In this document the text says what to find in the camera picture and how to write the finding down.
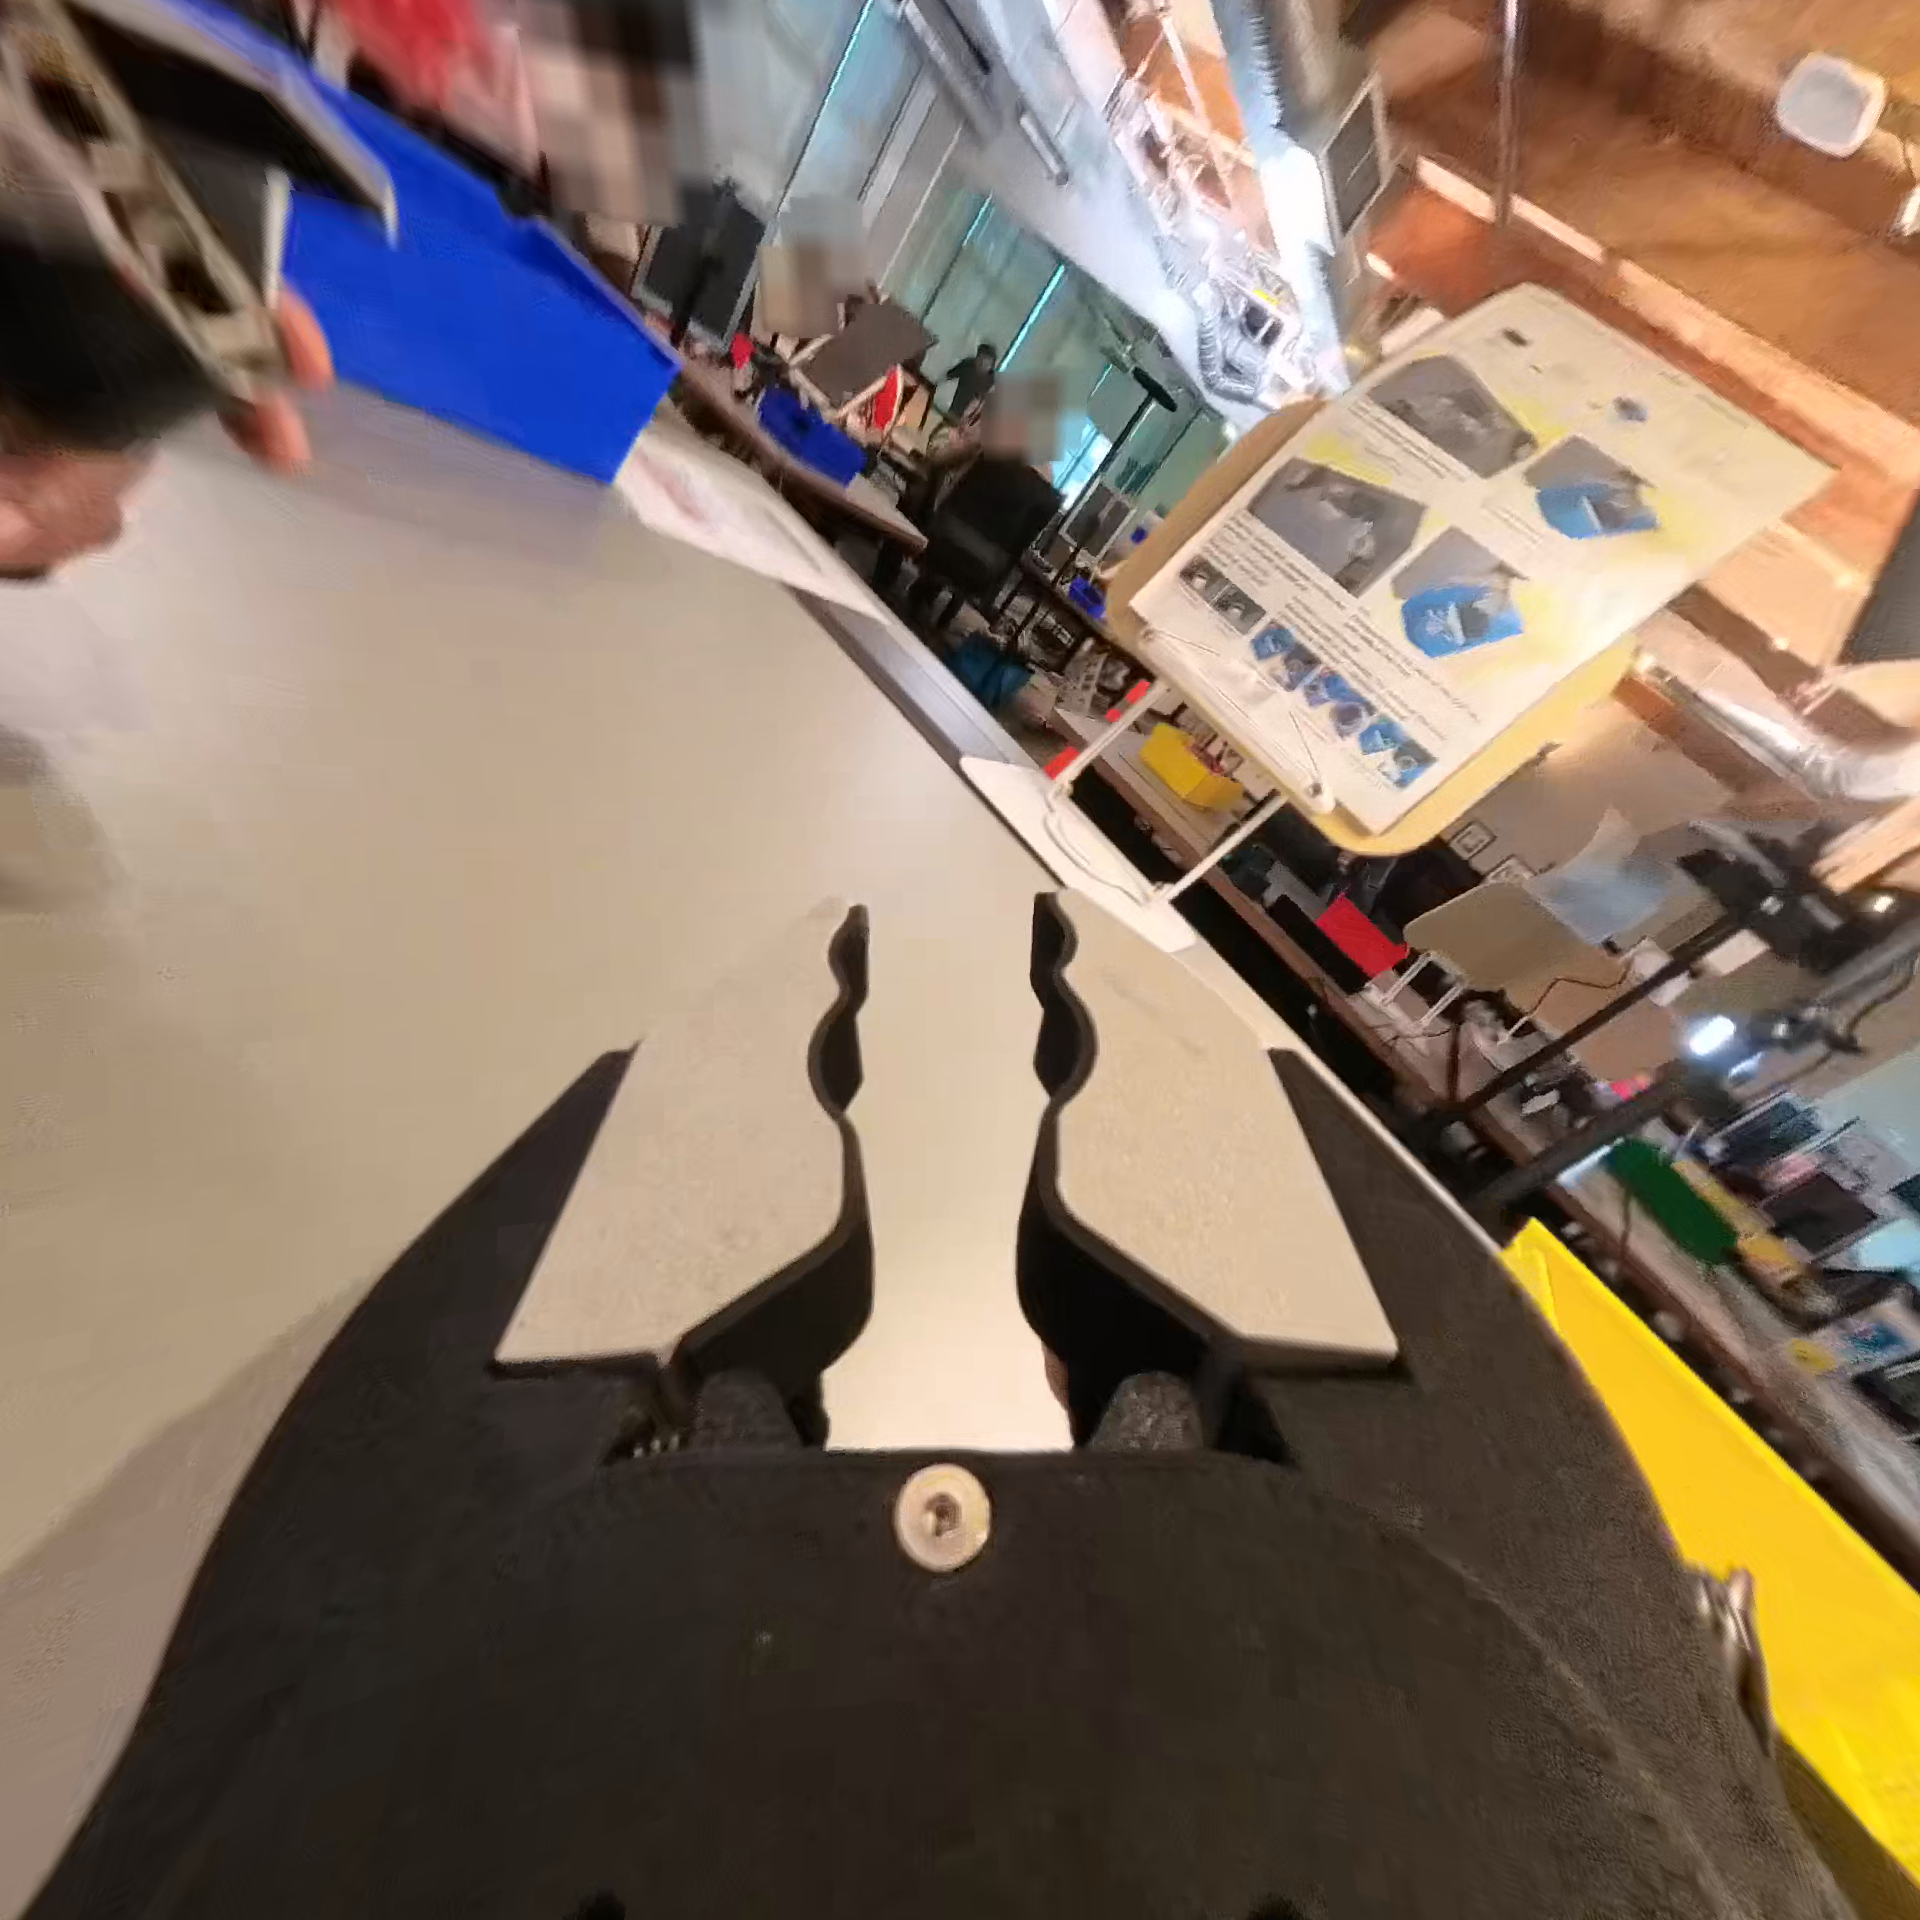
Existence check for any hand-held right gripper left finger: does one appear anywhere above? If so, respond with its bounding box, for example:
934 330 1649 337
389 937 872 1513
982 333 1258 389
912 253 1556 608
496 901 875 1408

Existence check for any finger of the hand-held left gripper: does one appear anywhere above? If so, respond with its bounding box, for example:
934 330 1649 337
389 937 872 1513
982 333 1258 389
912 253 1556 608
67 0 401 243

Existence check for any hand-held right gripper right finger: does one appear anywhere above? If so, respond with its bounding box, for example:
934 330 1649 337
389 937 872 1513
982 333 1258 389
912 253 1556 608
1018 888 1402 1421

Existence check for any black network switch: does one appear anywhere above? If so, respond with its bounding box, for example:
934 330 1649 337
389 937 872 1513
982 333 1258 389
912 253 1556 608
0 0 296 452

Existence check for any blue plastic bin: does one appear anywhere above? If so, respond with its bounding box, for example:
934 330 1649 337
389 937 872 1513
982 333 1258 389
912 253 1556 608
195 0 684 484

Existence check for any yellow plastic bin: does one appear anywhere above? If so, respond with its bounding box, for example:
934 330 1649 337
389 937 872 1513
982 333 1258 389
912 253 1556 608
1499 1219 1920 1920

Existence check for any person's left hand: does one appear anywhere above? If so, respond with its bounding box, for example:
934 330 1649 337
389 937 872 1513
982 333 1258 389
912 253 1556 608
0 293 336 584

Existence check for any red plastic bin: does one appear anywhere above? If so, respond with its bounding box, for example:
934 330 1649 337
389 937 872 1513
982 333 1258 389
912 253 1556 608
1313 897 1413 976

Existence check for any black metal pole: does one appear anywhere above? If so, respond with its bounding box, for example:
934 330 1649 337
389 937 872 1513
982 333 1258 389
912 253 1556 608
1424 908 1802 1143

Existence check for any small yellow bin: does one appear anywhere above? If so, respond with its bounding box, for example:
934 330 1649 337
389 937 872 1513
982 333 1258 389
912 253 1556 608
1136 723 1248 805

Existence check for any green plastic bin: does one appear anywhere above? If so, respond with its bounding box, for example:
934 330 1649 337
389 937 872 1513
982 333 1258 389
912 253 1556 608
1605 1141 1734 1261

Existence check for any printed paper sheet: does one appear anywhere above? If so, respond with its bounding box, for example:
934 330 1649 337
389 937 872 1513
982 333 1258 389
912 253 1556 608
614 427 888 624

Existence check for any blue bin on table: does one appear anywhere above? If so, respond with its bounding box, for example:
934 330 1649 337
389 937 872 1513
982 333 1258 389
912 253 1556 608
757 386 873 482

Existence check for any black office chair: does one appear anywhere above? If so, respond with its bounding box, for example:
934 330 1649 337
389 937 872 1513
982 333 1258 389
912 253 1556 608
914 457 1068 617

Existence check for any white ceiling device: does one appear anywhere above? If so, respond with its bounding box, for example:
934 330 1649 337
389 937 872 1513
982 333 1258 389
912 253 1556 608
1777 53 1888 154

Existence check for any metal ventilation duct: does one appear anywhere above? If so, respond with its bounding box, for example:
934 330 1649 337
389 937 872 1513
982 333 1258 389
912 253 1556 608
1634 648 1920 805

